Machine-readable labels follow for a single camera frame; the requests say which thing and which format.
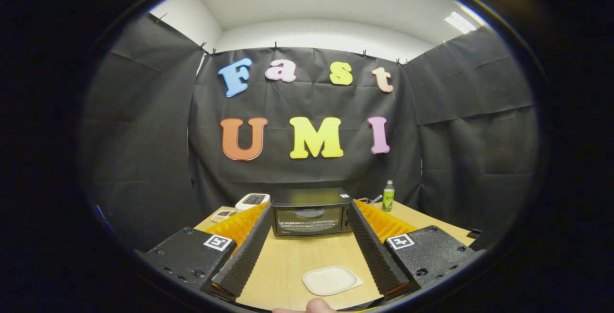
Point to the white pop-up toaster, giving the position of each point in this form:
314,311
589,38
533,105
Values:
252,201

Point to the small ceiling light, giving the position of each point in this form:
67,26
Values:
460,22

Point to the white spoon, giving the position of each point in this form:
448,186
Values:
376,199

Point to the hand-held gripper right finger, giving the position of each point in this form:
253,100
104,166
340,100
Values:
374,255

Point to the white rectangular plate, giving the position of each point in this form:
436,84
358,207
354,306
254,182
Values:
331,280

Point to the clear utensil holder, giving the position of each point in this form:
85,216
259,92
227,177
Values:
367,202

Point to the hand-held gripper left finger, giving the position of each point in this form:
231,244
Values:
244,255

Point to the green drink bottle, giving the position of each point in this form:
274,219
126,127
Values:
388,198

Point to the black backdrop cloth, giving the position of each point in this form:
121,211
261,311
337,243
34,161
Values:
307,174

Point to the small snack tray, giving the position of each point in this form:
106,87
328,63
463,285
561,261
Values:
223,215

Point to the black toaster oven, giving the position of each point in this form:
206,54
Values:
309,197

